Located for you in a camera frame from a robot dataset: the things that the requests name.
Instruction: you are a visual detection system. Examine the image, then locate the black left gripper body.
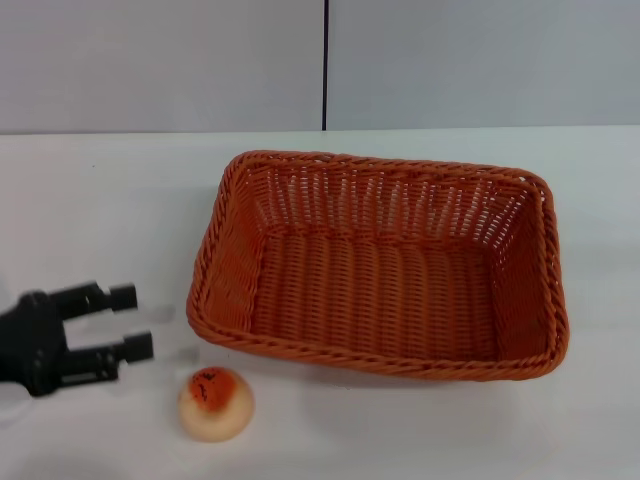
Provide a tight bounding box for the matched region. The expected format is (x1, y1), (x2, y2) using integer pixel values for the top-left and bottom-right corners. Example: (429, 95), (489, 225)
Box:
(0, 289), (70, 399)

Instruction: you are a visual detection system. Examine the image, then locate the orange woven wicker basket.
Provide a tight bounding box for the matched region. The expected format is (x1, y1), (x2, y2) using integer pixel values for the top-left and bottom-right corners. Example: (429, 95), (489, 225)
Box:
(185, 149), (571, 382)

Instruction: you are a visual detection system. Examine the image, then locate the round bread bun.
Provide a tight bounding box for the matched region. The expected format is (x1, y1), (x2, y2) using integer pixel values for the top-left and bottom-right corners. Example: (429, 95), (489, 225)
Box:
(178, 366), (256, 444)

